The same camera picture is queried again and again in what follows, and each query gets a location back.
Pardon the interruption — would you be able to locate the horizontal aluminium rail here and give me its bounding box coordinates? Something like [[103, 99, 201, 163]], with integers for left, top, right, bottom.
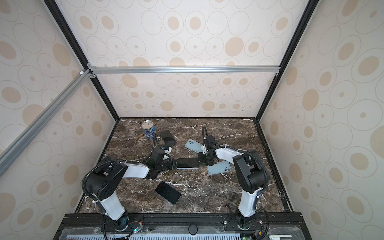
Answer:
[[91, 66, 280, 74]]

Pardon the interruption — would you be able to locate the black phone case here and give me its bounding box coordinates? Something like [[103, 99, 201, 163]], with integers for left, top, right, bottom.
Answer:
[[160, 130, 177, 147]]

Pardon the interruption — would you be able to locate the blue white tin can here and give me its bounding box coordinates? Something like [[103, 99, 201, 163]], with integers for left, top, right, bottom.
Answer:
[[141, 120, 156, 139]]

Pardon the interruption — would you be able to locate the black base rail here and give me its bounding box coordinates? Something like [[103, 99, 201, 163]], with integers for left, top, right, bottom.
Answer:
[[54, 213, 311, 240]]

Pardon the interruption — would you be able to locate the light blue phone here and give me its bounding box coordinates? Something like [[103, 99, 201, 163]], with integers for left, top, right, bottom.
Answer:
[[207, 161, 232, 176], [175, 157, 200, 170], [185, 139, 203, 153]]

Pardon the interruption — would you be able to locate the left diagonal aluminium rail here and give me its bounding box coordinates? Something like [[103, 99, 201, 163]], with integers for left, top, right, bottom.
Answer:
[[1, 70, 91, 175]]

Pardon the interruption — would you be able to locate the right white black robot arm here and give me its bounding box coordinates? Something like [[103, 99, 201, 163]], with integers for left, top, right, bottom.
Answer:
[[198, 126, 270, 230]]

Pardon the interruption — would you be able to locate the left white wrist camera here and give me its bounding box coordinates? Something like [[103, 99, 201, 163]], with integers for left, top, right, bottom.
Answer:
[[163, 146, 172, 155]]

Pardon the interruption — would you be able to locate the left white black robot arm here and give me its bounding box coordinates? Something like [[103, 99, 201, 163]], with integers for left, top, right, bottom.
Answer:
[[82, 137, 176, 221]]

